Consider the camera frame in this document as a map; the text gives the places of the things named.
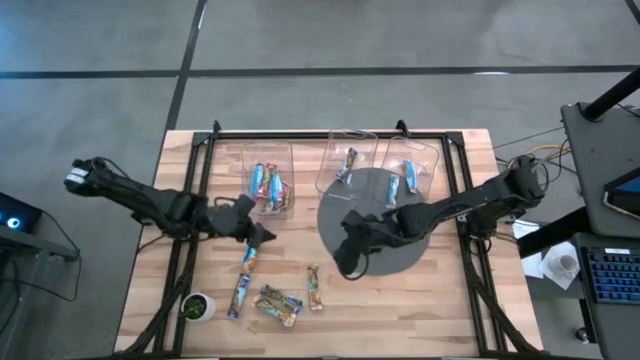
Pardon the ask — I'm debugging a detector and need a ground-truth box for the black desk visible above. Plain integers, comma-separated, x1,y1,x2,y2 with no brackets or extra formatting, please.
572,232,640,360

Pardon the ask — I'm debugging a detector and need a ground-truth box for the laptop with blue screen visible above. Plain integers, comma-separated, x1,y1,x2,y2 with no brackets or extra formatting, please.
602,167,640,220

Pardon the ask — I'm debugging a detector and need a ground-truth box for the clear plastic bin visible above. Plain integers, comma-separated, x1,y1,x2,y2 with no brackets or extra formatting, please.
375,135,441,209
241,141,296,220
314,128,380,202

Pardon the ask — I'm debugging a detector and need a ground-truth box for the black stand crossbar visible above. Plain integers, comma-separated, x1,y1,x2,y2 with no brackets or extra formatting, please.
516,206,594,259

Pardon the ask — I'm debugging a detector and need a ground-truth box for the grey metal cart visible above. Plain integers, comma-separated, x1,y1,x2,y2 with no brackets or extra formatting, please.
0,224,81,360

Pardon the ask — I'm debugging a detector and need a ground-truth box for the backlit black keyboard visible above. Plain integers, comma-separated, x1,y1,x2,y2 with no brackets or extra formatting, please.
582,245,640,306

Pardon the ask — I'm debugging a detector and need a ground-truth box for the grey round mat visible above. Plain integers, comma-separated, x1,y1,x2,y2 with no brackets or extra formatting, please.
317,167,434,276

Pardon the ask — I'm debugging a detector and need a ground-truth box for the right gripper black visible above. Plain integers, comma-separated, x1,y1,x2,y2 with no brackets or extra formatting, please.
332,209,396,279

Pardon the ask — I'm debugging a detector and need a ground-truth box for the light blue granola bar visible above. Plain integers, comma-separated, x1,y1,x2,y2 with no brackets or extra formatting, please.
249,163,265,200
268,172,284,211
404,159,419,195
386,173,401,208

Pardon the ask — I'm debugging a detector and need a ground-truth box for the black box with blue light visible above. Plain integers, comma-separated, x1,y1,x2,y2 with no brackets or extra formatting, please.
0,192,44,234

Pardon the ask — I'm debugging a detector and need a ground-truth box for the white paper sheet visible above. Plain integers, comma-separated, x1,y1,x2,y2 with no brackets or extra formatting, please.
511,219,545,280

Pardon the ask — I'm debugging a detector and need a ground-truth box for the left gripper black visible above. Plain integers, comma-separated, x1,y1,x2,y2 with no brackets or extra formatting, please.
204,193,278,250

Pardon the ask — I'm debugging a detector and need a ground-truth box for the yellow cable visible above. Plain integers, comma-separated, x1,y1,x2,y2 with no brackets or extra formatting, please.
505,143,571,174

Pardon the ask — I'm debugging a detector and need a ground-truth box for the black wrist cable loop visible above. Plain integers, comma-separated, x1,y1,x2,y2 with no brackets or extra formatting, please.
349,251,372,281

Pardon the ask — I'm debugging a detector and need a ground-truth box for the small plant in white pot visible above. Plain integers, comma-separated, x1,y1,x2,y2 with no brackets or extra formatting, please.
179,292,217,324

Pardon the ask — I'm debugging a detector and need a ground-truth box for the black stand plate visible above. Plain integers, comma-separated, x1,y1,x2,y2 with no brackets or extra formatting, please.
559,102,640,239

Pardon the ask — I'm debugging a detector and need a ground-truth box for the black pole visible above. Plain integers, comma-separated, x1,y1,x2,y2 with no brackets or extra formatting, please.
582,67,640,122

